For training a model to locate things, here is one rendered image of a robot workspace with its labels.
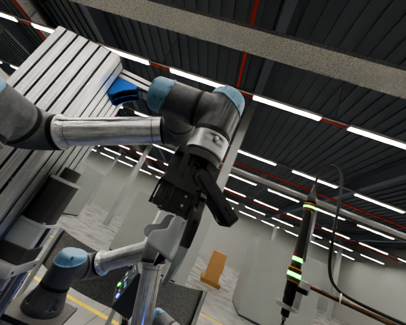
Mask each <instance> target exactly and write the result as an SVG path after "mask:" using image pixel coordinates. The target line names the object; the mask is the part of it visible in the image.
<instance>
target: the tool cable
mask: <svg viewBox="0 0 406 325"><path fill-rule="evenodd" d="M328 167H334V168H336V169H337V170H338V172H339V174H340V190H339V195H338V203H337V207H336V214H335V218H334V225H333V232H332V236H331V243H330V248H329V258H328V274H329V279H330V281H331V284H332V285H333V287H334V288H335V289H336V291H338V292H339V293H340V300H339V305H341V299H342V296H344V297H345V298H347V299H349V300H351V301H352V302H354V303H356V304H357V305H359V306H361V307H363V308H365V309H367V310H369V311H372V312H374V313H376V314H378V315H380V316H382V317H385V318H386V319H389V320H391V321H393V322H395V323H397V324H400V325H406V323H405V322H402V321H400V320H398V319H395V318H394V317H391V316H389V315H387V314H385V313H382V312H380V311H378V310H376V309H374V308H372V307H370V306H367V305H365V304H363V303H361V302H359V301H357V300H356V299H354V298H352V297H350V296H348V295H347V294H345V293H344V292H343V291H342V290H340V289H339V288H338V287H337V285H336V284H335V283H334V281H333V276H332V272H331V261H332V254H333V246H334V238H335V233H336V226H337V222H338V215H339V211H340V203H341V199H342V190H343V174H342V171H341V169H339V167H337V166H335V165H333V164H329V165H327V166H324V167H323V168H322V169H321V170H320V171H319V172H318V174H317V176H316V179H315V182H314V186H313V188H316V184H317V182H318V178H319V176H320V174H321V172H322V171H323V170H324V169H326V168H328Z"/></svg>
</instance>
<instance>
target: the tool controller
mask: <svg viewBox="0 0 406 325"><path fill-rule="evenodd" d="M141 271H142V264H141V262H138V263H135V264H133V265H131V266H130V267H129V270H128V271H127V273H126V274H125V275H124V276H123V278H122V279H121V280H120V281H119V283H120V282H121V285H120V286H121V287H120V289H121V290H120V292H119V293H120V295H119V297H118V298H117V299H116V295H117V288H118V284H117V285H116V287H115V291H114V295H113V302H112V306H111V308H112V309H113V310H115V311H116V312H117V313H119V314H120V315H122V316H123V317H124V318H128V320H129V319H130V318H131V316H132V314H133V309H134V305H135V299H136V296H137V290H138V287H139V281H140V275H141ZM128 274H129V277H128V278H127V279H126V280H125V281H124V283H122V282H123V280H124V279H125V278H126V276H127V275H128Z"/></svg>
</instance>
